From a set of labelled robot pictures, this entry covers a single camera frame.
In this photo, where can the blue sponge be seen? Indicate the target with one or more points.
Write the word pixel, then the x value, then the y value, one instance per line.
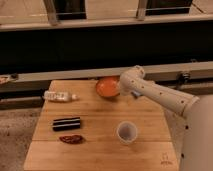
pixel 136 94

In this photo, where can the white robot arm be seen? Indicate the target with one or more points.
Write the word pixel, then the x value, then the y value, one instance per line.
pixel 197 148

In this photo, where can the wooden table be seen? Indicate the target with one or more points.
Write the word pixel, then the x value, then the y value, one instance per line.
pixel 101 151

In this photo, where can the black white striped box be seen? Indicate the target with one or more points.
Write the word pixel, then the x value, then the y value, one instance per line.
pixel 66 124

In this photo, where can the translucent plastic cup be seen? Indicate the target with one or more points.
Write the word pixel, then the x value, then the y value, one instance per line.
pixel 127 132

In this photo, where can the orange ceramic bowl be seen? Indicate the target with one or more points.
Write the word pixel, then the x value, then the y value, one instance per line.
pixel 107 87

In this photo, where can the dark red chili pepper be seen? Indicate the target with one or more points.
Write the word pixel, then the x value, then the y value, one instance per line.
pixel 73 139

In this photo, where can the white plastic bottle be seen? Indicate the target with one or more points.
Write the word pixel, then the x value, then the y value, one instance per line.
pixel 59 96

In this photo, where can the grey metal rail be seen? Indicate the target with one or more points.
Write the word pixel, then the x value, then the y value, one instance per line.
pixel 166 72

